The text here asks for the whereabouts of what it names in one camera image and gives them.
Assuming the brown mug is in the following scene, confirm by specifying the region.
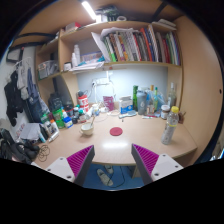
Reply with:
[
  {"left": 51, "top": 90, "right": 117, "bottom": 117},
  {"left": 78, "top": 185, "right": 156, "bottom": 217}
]
[{"left": 178, "top": 111, "right": 186, "bottom": 125}]

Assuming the brown jar with white lid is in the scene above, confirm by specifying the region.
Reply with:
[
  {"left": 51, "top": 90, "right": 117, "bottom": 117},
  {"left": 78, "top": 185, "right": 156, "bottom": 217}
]
[{"left": 160, "top": 104, "right": 171, "bottom": 120}]

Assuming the clear yellow-capped water bottle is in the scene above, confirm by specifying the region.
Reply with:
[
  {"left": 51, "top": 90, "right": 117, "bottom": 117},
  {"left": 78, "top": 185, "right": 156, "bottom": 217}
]
[{"left": 161, "top": 105, "right": 180, "bottom": 146}]

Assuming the wooden spoon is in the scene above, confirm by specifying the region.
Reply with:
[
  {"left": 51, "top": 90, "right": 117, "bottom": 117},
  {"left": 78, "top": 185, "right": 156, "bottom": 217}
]
[{"left": 89, "top": 114, "right": 97, "bottom": 129}]

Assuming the black jar with red band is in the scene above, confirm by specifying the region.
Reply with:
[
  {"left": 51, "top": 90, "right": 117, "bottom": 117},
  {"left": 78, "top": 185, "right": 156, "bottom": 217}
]
[{"left": 64, "top": 104, "right": 75, "bottom": 118}]

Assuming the blue hanging garment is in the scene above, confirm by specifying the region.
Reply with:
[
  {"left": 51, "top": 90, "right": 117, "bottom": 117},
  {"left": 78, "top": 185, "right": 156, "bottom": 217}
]
[{"left": 24, "top": 66, "right": 43, "bottom": 123}]

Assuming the transparent green container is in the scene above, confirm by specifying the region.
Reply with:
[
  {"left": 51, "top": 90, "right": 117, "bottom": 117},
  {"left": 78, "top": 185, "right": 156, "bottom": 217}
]
[{"left": 52, "top": 108, "right": 66, "bottom": 130}]

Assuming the clear glass bottle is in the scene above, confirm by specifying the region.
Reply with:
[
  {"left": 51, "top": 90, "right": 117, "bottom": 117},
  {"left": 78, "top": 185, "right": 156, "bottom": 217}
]
[{"left": 167, "top": 82, "right": 178, "bottom": 109}]

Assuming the white wall power strip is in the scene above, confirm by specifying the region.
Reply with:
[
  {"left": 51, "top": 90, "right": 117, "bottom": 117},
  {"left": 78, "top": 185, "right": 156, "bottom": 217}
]
[{"left": 93, "top": 77, "right": 111, "bottom": 87}]

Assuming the tall green bottle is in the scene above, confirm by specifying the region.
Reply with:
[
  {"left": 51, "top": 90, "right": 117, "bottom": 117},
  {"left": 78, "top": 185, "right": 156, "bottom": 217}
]
[{"left": 132, "top": 84, "right": 139, "bottom": 112}]

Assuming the cream ceramic mug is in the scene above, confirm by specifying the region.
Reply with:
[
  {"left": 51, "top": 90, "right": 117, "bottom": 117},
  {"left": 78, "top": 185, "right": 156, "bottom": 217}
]
[{"left": 79, "top": 121, "right": 95, "bottom": 137}]

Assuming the red and white canister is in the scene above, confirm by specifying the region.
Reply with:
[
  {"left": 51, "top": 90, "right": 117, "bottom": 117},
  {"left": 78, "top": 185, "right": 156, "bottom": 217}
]
[{"left": 77, "top": 94, "right": 90, "bottom": 113}]

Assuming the gold-capped slim bottle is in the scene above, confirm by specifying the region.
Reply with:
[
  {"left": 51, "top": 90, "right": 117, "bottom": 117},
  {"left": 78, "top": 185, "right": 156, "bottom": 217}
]
[{"left": 148, "top": 84, "right": 156, "bottom": 114}]

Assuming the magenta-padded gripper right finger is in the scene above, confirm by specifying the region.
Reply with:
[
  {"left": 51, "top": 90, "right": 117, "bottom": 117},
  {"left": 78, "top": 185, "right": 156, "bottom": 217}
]
[{"left": 130, "top": 143, "right": 184, "bottom": 186}]

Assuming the black box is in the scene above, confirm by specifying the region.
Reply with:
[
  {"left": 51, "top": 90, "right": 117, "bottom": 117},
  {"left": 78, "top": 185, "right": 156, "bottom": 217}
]
[{"left": 48, "top": 92, "right": 64, "bottom": 113}]

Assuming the light blue hairbrush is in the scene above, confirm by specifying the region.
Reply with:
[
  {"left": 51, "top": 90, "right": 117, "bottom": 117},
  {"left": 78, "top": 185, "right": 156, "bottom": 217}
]
[{"left": 118, "top": 110, "right": 138, "bottom": 120}]

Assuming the white jar with blue lid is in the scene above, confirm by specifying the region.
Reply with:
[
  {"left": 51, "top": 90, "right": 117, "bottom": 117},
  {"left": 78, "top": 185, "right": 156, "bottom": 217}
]
[{"left": 63, "top": 116, "right": 74, "bottom": 129}]

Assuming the white bottle with orange cap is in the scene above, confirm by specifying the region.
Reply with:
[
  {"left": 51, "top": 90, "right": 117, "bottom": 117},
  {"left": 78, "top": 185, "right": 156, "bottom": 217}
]
[{"left": 49, "top": 119, "right": 60, "bottom": 133}]

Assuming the grey slipper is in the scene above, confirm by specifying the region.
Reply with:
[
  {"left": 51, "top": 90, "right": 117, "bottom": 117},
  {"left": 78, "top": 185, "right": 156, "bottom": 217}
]
[
  {"left": 103, "top": 164, "right": 115, "bottom": 175},
  {"left": 96, "top": 168, "right": 114, "bottom": 187}
]

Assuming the flat round red coaster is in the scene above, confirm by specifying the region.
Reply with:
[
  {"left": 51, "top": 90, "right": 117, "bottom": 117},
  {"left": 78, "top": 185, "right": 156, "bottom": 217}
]
[{"left": 109, "top": 126, "right": 124, "bottom": 137}]

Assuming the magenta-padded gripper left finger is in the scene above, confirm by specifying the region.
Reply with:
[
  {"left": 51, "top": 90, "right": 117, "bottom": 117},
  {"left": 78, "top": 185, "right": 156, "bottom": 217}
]
[{"left": 44, "top": 144, "right": 96, "bottom": 187}]

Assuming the black cable coil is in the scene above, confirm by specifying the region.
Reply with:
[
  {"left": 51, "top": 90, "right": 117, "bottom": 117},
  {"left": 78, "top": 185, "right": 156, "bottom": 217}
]
[{"left": 37, "top": 143, "right": 51, "bottom": 163}]

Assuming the black hanging jacket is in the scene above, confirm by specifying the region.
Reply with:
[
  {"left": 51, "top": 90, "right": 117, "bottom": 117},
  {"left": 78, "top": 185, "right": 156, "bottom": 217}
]
[{"left": 3, "top": 71, "right": 25, "bottom": 128}]

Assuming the grey shaker bottle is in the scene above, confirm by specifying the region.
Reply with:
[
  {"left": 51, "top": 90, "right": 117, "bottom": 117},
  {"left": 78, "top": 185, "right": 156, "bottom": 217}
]
[{"left": 136, "top": 89, "right": 148, "bottom": 116}]

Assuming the white ceiling light tube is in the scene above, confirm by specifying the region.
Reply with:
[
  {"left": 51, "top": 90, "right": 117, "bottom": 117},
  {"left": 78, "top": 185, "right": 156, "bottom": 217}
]
[{"left": 81, "top": 0, "right": 98, "bottom": 21}]

